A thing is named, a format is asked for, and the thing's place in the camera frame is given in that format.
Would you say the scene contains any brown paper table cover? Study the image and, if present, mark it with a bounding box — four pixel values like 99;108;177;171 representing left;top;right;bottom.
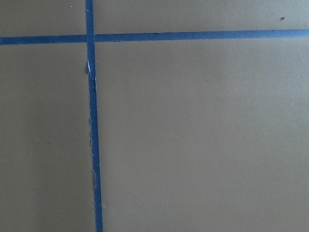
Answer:
0;0;309;232

